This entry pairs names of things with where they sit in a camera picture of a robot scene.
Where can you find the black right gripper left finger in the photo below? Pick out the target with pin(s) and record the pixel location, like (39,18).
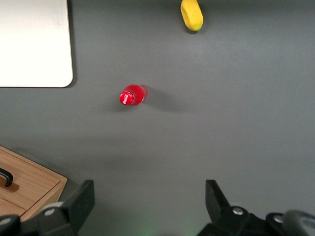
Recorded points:
(78,201)

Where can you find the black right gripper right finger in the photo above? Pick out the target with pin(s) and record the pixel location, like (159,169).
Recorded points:
(216,204)

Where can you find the wooden drawer cabinet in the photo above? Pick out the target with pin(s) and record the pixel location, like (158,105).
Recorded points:
(55,194)

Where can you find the wooden drawer front panel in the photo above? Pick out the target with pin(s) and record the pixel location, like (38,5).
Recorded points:
(9,207)

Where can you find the red cola bottle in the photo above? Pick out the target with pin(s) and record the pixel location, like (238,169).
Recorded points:
(134,96)

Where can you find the white rectangular tray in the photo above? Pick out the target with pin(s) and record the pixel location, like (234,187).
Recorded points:
(32,41)

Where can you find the yellow lemon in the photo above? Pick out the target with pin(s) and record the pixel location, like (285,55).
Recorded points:
(193,14)

